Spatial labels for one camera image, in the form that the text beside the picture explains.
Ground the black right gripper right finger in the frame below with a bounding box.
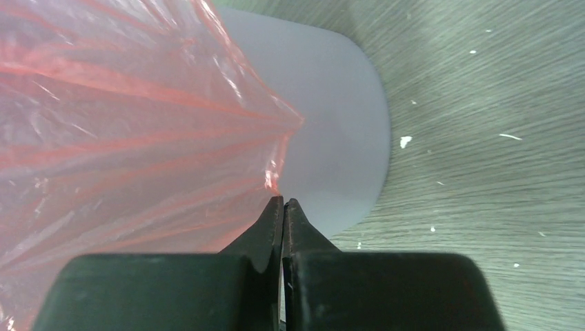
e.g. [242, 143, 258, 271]
[283, 199, 504, 330]

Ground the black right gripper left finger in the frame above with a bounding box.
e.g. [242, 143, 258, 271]
[33, 197, 284, 330]

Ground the grey plastic trash bin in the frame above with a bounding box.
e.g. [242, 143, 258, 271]
[219, 7, 391, 237]

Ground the red plastic trash bag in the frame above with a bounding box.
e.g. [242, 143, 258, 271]
[1, 1, 304, 330]

